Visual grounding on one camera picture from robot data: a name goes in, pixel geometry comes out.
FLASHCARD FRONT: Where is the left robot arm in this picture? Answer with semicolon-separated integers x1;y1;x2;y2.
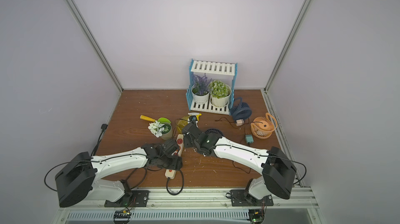
54;139;183;208

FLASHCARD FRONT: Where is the lavender plant white pot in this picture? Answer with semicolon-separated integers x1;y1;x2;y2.
191;74;212;105

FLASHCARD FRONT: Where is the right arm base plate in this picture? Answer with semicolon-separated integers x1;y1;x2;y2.
226;189;274;207

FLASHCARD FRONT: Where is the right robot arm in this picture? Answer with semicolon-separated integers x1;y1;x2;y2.
182;124;307;205

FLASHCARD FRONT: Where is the blue white plant shelf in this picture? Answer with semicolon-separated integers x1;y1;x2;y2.
186;60;238;115

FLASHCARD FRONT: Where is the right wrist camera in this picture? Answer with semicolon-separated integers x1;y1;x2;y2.
189;115;199;125

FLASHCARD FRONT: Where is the green plant white pot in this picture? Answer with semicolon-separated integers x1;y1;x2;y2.
209;80;231;107

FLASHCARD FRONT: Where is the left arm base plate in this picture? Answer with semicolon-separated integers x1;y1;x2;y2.
104;190;150;208

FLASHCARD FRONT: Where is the dark blue round desk fan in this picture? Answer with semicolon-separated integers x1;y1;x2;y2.
205;128;224;137

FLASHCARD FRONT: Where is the dark blue fan with handle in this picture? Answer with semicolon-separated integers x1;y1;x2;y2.
230;97;252;121

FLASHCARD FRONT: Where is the yellow spray bottle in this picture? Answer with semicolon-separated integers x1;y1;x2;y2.
176;112;202;134

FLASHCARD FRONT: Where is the white flower beige pot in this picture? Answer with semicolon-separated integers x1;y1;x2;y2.
148;121;173;140

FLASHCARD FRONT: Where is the beige power strip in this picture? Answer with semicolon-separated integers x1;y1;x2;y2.
165;134;184;179

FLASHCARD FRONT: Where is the green yellow garden trowel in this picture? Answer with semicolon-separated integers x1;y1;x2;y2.
140;115;171;124

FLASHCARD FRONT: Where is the teal plug adapter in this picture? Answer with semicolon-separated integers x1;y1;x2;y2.
245;134;254;144

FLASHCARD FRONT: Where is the orange desk fan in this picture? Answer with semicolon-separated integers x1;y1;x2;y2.
251;113;278;139

